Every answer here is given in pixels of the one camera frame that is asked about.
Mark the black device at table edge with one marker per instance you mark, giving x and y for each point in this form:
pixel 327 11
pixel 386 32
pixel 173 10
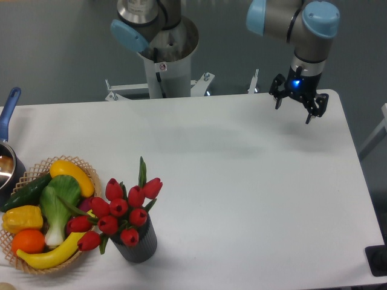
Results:
pixel 376 257

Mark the red tulip bouquet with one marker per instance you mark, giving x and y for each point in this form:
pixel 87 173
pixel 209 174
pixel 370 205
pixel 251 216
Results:
pixel 123 217

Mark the yellow banana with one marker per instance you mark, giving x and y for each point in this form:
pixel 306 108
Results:
pixel 78 226

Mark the green bok choy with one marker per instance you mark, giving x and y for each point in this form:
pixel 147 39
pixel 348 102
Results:
pixel 56 214

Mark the green cucumber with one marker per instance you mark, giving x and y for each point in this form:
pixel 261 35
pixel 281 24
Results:
pixel 28 194

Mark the orange fruit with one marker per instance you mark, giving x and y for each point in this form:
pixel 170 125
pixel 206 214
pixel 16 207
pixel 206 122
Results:
pixel 29 241

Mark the white furniture frame right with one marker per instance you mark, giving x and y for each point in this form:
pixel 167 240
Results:
pixel 374 138

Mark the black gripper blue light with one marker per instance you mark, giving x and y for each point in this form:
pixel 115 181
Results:
pixel 302 89

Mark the woven wicker basket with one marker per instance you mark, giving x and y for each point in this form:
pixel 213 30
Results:
pixel 39 170

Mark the blue handled saucepan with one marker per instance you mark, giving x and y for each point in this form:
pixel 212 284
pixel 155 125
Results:
pixel 12 168

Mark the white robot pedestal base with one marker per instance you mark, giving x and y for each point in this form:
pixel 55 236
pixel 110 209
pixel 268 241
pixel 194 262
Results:
pixel 167 61

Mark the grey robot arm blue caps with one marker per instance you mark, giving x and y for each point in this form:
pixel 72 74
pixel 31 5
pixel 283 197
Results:
pixel 310 26

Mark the yellow bell pepper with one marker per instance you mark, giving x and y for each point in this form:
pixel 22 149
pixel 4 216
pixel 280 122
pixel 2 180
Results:
pixel 22 218

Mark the purple eggplant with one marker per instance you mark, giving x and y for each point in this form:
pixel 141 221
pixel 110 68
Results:
pixel 85 205

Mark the beige object bottom left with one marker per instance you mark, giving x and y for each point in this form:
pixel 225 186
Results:
pixel 6 286

